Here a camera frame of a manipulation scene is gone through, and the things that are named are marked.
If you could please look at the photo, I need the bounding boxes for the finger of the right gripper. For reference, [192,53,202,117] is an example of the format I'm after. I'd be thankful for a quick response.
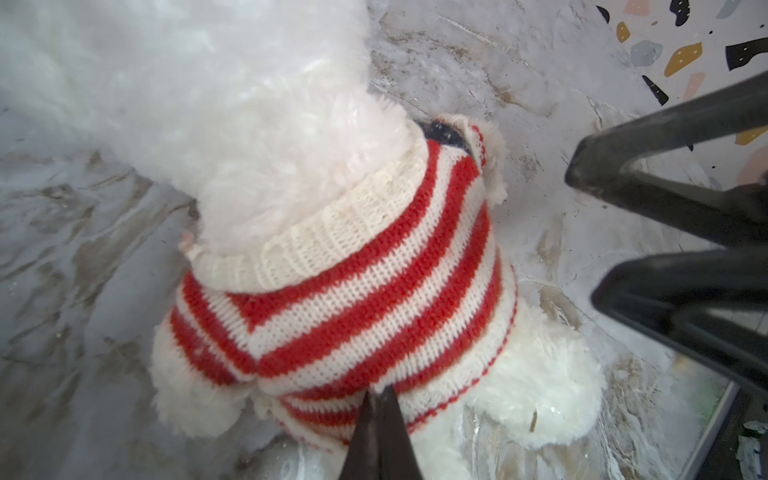
[591,245,767,396]
[565,74,767,246]

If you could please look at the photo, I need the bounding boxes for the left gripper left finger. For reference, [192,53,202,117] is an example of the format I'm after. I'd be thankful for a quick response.
[339,392,380,480]

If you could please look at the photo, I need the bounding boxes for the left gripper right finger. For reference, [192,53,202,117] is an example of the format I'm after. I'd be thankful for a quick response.
[377,386,423,480]

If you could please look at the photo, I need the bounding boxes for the red white striped sweater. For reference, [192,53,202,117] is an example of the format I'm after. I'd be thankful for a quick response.
[153,115,520,449]

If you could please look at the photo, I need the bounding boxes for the white teddy bear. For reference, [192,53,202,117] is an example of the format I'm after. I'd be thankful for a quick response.
[1,1,605,479]

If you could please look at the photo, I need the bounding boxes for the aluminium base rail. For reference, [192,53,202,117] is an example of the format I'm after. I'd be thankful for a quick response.
[679,383,767,479]

